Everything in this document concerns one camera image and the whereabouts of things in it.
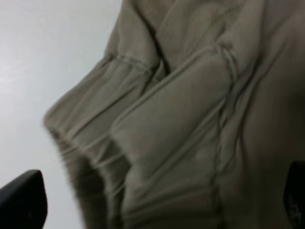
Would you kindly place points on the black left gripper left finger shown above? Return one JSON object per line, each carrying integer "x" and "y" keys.
{"x": 23, "y": 202}

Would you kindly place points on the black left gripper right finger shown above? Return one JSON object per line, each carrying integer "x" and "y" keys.
{"x": 294, "y": 195}

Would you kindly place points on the khaki shorts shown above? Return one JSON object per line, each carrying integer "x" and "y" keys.
{"x": 192, "y": 118}

